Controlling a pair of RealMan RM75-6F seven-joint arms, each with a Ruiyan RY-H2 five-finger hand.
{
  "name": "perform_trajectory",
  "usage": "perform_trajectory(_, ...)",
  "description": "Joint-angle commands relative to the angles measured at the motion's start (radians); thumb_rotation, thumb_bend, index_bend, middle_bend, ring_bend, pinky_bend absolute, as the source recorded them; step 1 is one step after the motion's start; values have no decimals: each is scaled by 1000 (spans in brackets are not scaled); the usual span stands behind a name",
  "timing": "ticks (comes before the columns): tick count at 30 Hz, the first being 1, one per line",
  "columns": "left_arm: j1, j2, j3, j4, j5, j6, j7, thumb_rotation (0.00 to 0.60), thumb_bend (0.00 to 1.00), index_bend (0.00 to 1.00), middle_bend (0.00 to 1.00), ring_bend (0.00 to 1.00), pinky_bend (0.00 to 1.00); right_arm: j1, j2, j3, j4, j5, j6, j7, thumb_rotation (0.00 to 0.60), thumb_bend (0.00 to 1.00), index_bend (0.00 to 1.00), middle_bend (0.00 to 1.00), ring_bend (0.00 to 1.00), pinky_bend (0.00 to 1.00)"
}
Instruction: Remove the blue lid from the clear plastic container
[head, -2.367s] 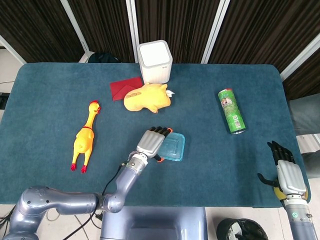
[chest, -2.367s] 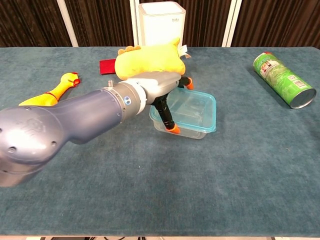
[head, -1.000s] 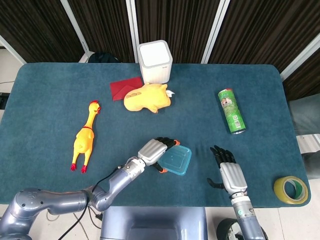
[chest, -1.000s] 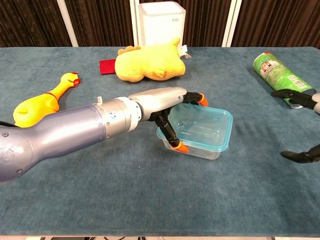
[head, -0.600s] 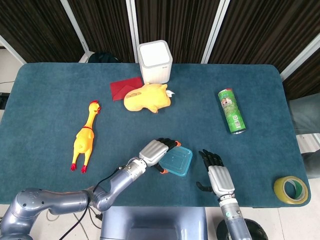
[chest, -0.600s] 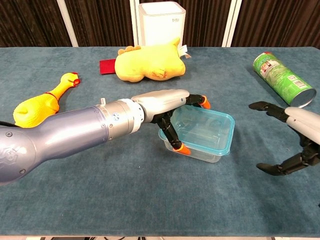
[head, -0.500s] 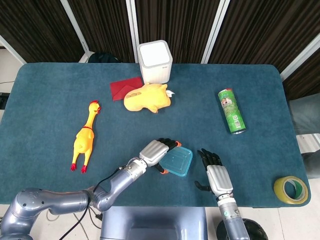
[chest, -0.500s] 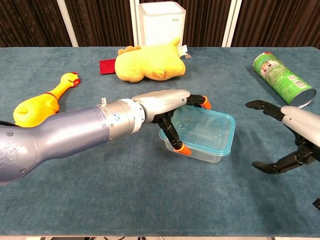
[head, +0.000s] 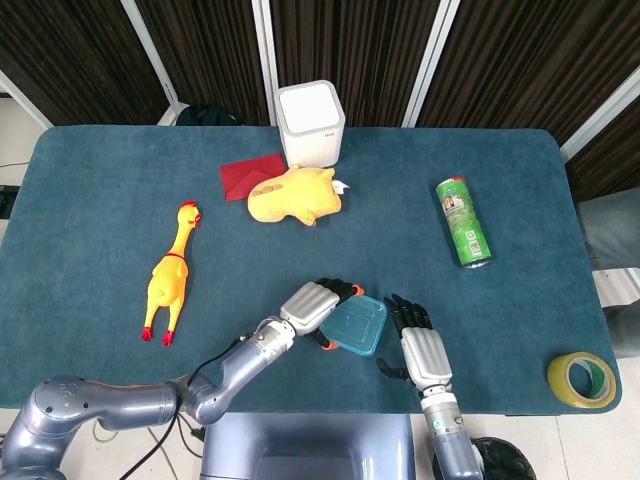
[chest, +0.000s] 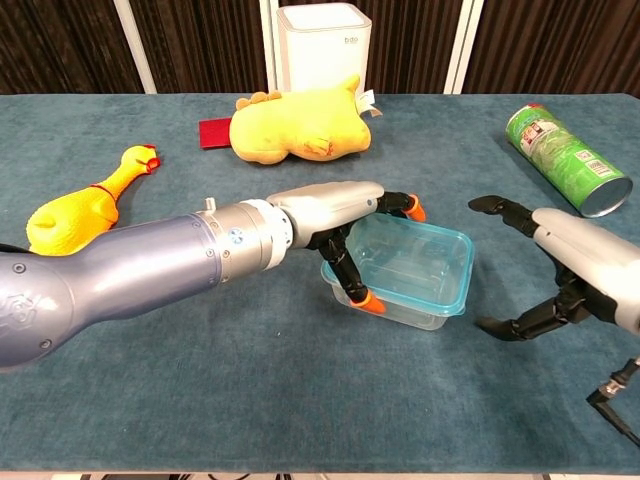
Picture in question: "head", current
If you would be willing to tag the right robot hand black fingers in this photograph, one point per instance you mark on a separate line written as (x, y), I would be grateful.
(427, 355)

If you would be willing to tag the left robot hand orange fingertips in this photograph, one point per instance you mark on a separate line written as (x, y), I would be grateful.
(310, 305)

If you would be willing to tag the blue clear plastic container lid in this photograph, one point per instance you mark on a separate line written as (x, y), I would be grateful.
(357, 327)

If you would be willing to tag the left robot arm grey-blue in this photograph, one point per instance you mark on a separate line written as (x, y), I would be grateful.
(125, 400)

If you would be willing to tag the yellow plush toy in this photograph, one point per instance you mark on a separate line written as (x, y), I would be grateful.
(300, 197)

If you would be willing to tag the yellow tape roll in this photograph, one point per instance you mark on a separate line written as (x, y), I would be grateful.
(557, 380)

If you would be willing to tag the green chips can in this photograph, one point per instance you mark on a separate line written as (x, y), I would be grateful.
(462, 220)

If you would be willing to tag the grey-blue robot torso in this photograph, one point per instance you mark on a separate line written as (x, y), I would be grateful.
(300, 445)

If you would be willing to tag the yellow rubber chicken toy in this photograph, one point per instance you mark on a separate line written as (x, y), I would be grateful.
(167, 280)

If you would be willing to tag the black bag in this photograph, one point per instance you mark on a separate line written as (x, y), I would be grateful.
(205, 116)

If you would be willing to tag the grey chair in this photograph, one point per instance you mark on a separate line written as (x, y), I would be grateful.
(610, 230)

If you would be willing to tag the teal table cloth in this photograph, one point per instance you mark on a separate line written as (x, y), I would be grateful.
(100, 175)

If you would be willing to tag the black power strip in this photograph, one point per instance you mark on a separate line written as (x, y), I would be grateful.
(7, 200)

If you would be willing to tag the white partition post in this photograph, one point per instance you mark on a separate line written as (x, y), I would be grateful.
(430, 50)
(25, 100)
(600, 115)
(265, 50)
(150, 50)

